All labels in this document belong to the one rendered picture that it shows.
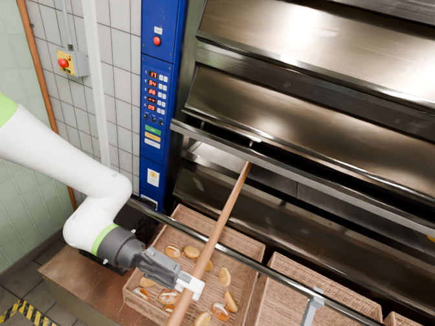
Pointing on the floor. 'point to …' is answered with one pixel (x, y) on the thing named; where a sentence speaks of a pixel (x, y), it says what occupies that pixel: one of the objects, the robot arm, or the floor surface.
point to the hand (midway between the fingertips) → (189, 286)
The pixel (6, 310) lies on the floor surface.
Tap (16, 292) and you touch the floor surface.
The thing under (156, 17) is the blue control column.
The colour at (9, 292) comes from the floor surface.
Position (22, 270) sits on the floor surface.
